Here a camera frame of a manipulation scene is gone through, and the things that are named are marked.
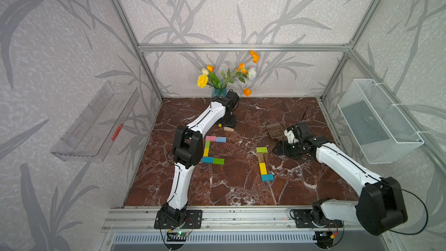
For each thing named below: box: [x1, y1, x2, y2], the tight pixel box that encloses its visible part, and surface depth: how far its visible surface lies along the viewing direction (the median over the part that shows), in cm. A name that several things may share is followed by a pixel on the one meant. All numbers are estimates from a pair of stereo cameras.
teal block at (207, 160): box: [201, 156, 214, 164], surface depth 93 cm
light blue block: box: [216, 136, 228, 143], surface depth 101 cm
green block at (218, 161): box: [212, 158, 225, 166], surface depth 93 cm
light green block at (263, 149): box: [256, 146, 268, 153], surface depth 97 cm
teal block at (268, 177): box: [261, 173, 275, 182], surface depth 86 cm
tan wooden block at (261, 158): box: [257, 152, 265, 164], surface depth 93 cm
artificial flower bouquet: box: [197, 50, 260, 97], surface depth 98 cm
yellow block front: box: [259, 162, 268, 175], surface depth 90 cm
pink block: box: [205, 135, 217, 142], surface depth 101 cm
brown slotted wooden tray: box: [265, 122, 287, 141], surface depth 106 cm
